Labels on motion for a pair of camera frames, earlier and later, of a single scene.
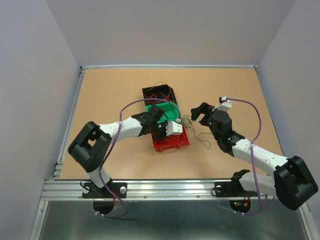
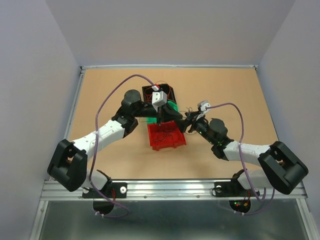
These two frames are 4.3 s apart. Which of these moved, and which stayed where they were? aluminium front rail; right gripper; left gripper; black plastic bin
Moved: right gripper; left gripper
Stayed: aluminium front rail; black plastic bin
